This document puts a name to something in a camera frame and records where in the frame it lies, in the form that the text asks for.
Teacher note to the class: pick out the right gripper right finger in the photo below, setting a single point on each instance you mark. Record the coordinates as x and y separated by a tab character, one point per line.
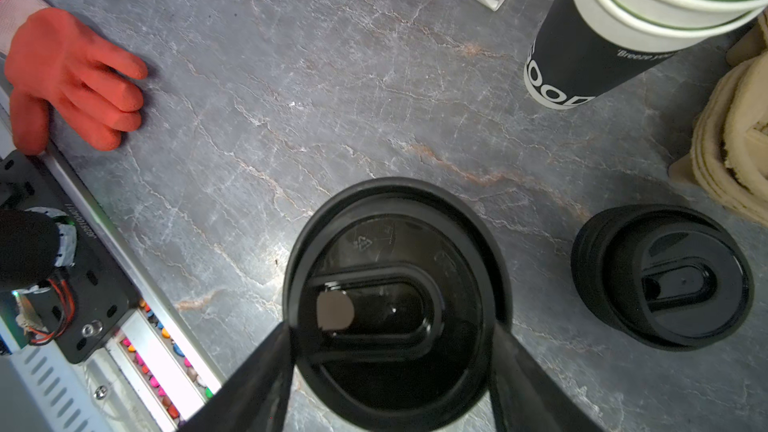
523	396

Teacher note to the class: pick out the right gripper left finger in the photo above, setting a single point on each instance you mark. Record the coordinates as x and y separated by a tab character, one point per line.
256	396

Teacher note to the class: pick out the black plastic cup lid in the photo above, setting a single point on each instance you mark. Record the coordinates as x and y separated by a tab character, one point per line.
392	292

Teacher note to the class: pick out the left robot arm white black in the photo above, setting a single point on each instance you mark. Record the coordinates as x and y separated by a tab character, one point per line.
29	246

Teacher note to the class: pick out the stack of paper coffee cups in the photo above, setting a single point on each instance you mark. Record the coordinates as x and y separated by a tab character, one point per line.
585	48

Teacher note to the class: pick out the stack of black cup lids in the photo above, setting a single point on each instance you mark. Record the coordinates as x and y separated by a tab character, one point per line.
667	276

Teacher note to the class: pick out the stack of pulp cup carriers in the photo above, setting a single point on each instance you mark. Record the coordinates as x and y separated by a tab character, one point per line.
728	153

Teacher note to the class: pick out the red rubber glove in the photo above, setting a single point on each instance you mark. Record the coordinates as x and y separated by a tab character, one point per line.
56	62

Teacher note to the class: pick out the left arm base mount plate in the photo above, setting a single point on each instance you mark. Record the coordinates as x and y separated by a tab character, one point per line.
87	296

